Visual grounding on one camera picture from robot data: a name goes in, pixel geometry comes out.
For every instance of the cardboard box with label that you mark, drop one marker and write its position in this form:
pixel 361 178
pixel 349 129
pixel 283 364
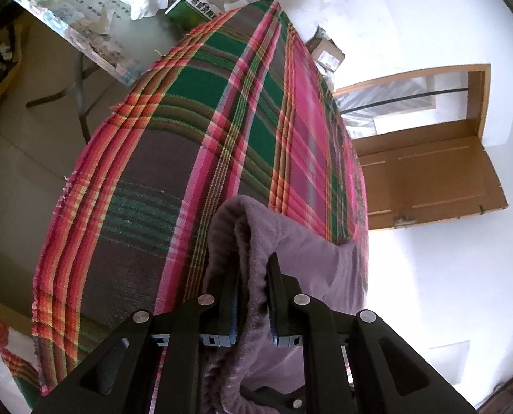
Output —
pixel 327 54

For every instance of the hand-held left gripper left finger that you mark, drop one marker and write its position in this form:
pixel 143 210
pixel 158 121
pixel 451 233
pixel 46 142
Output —
pixel 232 310

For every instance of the flat pale board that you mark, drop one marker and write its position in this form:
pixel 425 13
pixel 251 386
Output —
pixel 450 362

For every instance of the black rod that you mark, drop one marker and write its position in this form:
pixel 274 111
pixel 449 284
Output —
pixel 403 100

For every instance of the table with printed cover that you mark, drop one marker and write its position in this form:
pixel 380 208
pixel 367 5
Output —
pixel 88 30

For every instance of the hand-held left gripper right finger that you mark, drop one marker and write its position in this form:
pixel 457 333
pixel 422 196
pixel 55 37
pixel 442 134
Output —
pixel 274 306

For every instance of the wooden door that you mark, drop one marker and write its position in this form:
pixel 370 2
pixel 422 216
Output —
pixel 433 177

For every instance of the translucent plastic sheet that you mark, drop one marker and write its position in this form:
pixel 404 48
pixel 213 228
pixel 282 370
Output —
pixel 368 116

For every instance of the purple fleece garment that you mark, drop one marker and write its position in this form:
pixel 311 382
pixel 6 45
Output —
pixel 308 267

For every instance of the pink green plaid bed cover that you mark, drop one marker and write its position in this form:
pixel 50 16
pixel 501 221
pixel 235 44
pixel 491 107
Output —
pixel 174 159

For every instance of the green and white box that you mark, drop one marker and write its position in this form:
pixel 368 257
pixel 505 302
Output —
pixel 196 11

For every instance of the yellow bag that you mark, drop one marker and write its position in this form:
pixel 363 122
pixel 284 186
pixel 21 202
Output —
pixel 2 64

